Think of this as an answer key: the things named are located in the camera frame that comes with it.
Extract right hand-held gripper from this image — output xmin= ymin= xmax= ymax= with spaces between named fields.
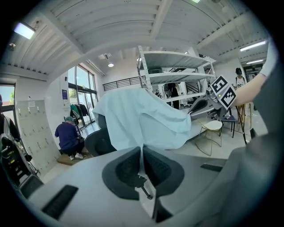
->
xmin=188 ymin=74 xmax=237 ymax=121

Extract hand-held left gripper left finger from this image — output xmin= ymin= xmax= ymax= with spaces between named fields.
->
xmin=28 ymin=145 xmax=155 ymax=226

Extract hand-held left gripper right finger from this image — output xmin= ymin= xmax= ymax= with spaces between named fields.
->
xmin=142 ymin=145 xmax=228 ymax=219

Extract black office chair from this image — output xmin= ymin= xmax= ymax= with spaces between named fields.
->
xmin=85 ymin=113 xmax=118 ymax=157

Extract light blue clothes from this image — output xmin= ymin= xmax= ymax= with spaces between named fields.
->
xmin=92 ymin=88 xmax=193 ymax=178

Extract person's right forearm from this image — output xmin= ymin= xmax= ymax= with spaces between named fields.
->
xmin=230 ymin=72 xmax=267 ymax=107

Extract clothes rack with dark garments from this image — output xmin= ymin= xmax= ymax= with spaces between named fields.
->
xmin=70 ymin=103 xmax=91 ymax=127

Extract brown wooden platform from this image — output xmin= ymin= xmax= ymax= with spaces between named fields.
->
xmin=56 ymin=147 xmax=94 ymax=166

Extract white metal shelf rack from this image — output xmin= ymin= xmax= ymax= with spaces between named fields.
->
xmin=137 ymin=45 xmax=217 ymax=110

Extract grey locker cabinet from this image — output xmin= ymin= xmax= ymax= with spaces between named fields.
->
xmin=16 ymin=99 xmax=62 ymax=178

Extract black and white backpack rig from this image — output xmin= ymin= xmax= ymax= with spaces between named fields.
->
xmin=0 ymin=133 xmax=44 ymax=198

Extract black metal railing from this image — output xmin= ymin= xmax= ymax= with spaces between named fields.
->
xmin=103 ymin=75 xmax=147 ymax=91

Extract rectangular ceiling lamp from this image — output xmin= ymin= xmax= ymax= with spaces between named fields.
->
xmin=13 ymin=22 xmax=36 ymax=40

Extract black hanging cable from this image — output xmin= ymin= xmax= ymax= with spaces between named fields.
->
xmin=236 ymin=105 xmax=248 ymax=145

